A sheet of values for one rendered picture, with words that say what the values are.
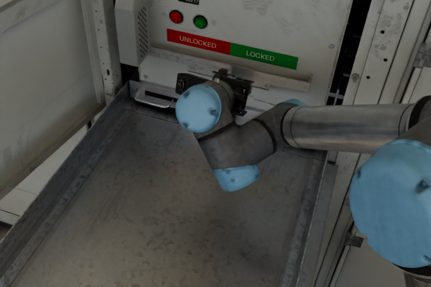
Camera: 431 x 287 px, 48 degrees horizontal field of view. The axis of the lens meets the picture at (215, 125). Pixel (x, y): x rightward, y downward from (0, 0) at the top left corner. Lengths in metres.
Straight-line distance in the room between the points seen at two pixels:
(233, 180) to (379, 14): 0.43
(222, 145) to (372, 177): 0.36
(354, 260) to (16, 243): 0.91
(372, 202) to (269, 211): 0.60
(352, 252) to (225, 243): 0.51
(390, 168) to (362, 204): 0.06
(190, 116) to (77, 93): 0.56
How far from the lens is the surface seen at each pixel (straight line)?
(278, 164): 1.21
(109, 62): 1.27
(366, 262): 1.50
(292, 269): 1.03
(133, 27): 1.08
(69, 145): 1.55
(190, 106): 0.80
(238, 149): 0.83
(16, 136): 1.19
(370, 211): 0.54
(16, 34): 1.09
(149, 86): 1.30
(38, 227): 1.12
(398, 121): 0.69
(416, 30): 1.01
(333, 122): 0.77
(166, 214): 1.10
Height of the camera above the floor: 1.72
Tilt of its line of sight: 43 degrees down
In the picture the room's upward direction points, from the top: 3 degrees clockwise
